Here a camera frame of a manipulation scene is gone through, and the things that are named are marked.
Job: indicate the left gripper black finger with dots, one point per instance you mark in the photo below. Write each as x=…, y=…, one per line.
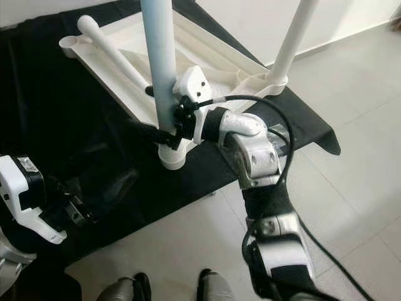
x=119, y=186

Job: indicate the white plastic table top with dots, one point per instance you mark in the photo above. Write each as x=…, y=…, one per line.
x=225, y=69

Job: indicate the black tablecloth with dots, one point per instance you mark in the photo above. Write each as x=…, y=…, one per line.
x=75, y=125

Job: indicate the clear plastic bag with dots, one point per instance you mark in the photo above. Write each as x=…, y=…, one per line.
x=280, y=135

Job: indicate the dark left robot foot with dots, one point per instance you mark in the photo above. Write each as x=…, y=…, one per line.
x=128, y=288

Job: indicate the dark robot foot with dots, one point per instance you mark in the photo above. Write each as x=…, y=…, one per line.
x=218, y=287
x=128, y=288

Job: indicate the dark right robot foot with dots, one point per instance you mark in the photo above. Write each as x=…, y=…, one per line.
x=218, y=287

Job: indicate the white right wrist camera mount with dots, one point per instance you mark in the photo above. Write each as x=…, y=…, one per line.
x=194, y=81

